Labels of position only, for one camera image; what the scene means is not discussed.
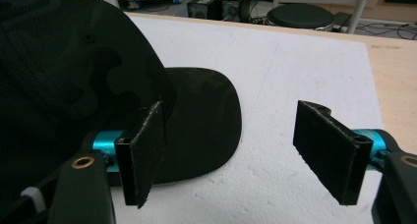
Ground black camouflage baseball cap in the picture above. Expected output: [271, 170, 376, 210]
[0, 0, 243, 215]

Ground black floor cables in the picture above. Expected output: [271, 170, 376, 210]
[355, 19, 417, 41]

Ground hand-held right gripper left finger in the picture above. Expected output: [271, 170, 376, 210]
[91, 100, 166, 209]

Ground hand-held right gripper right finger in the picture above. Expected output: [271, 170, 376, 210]
[292, 99, 388, 206]

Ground black speaker box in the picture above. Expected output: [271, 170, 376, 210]
[221, 0, 253, 24]
[187, 0, 218, 21]

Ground round black stool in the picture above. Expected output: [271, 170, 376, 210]
[266, 3, 336, 32]

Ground white foam board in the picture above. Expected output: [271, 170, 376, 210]
[111, 15, 386, 224]

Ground white metal stand leg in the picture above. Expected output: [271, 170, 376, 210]
[346, 0, 373, 34]

